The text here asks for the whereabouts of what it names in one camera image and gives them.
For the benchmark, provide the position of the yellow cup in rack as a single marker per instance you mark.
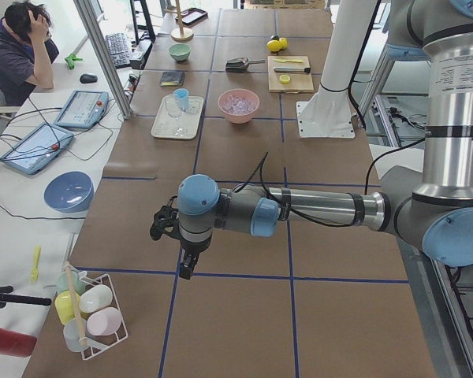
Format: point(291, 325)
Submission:
point(64, 307)

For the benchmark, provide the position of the wooden cutting board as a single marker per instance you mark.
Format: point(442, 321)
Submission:
point(301, 83)

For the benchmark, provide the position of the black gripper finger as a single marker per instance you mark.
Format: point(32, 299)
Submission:
point(188, 265)

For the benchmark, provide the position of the yellow plastic knife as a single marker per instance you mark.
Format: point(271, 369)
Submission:
point(288, 60)

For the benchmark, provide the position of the green ceramic bowl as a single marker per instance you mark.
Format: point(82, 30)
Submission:
point(179, 51)

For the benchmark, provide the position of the clear wine glass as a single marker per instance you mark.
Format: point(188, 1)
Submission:
point(174, 112)

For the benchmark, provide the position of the lemon half slice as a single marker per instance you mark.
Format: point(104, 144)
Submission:
point(285, 79)

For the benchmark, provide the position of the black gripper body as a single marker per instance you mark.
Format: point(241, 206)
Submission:
point(192, 251)

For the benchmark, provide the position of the white wire cup rack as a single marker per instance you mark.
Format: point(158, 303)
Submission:
point(97, 344)

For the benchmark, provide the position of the black tray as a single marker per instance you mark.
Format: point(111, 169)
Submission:
point(193, 15)

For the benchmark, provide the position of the whole yellow lemon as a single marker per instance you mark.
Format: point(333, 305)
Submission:
point(274, 45)

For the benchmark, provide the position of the blue bowl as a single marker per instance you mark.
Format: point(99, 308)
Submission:
point(71, 192)

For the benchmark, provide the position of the red cylinder object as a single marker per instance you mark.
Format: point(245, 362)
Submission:
point(16, 344)

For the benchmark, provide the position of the cream serving tray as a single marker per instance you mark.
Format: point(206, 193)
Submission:
point(172, 123)

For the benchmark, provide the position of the near teach pendant tablet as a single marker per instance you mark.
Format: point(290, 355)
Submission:
point(38, 149)

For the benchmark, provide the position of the black computer mouse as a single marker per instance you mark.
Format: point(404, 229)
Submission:
point(88, 78)

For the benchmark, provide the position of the yellow plastic fork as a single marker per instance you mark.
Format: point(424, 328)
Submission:
point(34, 275)

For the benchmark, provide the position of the green cup in rack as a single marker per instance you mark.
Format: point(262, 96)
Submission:
point(62, 283)

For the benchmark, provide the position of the pink bowl of ice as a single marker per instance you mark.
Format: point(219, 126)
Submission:
point(239, 105)

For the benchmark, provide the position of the black keyboard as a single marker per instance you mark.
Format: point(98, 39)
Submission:
point(119, 49)

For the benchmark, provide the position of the white cup in rack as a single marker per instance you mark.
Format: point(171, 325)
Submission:
point(96, 298)

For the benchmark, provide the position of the grey cup in rack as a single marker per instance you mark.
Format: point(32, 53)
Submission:
point(72, 337)

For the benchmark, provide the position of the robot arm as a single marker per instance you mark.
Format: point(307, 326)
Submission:
point(431, 210)

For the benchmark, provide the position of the seated person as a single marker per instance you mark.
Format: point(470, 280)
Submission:
point(27, 51)

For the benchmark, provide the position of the aluminium frame post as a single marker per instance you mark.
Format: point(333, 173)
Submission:
point(91, 25)

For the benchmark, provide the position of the pink cup in rack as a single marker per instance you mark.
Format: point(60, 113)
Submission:
point(104, 322)

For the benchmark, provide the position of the green clamp tool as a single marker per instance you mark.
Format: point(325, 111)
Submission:
point(71, 60)

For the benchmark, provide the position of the black tripod handle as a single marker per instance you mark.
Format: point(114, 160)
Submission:
point(7, 296)

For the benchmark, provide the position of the far teach pendant tablet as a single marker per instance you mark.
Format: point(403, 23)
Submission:
point(83, 110)

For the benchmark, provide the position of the teach pendant tablet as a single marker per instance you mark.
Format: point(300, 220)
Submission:
point(83, 110)
point(38, 149)

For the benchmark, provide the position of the light blue plastic cup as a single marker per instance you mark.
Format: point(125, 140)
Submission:
point(182, 97)

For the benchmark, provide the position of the wooden stand with base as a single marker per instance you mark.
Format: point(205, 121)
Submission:
point(180, 33)

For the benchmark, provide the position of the metal ice scoop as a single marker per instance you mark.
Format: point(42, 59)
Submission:
point(241, 64)

